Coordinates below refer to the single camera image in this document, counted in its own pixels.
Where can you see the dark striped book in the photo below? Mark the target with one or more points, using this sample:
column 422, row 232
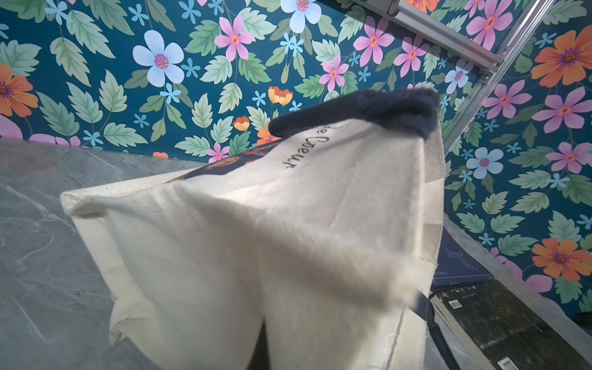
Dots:
column 501, row 332

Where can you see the navy book yellow label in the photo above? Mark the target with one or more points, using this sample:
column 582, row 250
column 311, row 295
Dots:
column 456, row 268

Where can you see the cream canvas tote bag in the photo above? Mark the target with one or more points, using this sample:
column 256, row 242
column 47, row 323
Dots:
column 316, row 251

